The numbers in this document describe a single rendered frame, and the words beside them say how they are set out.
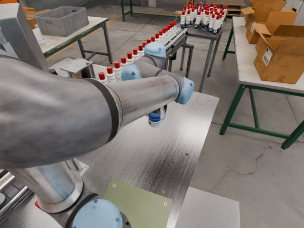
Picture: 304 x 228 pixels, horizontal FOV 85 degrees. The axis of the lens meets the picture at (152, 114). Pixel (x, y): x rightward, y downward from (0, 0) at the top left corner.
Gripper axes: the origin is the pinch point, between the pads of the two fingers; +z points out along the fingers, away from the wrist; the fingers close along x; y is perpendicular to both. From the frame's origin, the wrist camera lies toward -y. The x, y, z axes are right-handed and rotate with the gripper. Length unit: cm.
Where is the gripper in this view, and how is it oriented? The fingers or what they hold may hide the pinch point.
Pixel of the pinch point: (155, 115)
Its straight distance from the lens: 82.5
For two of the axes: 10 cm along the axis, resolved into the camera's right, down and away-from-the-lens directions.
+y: -3.1, 6.6, -6.9
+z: 0.0, 7.2, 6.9
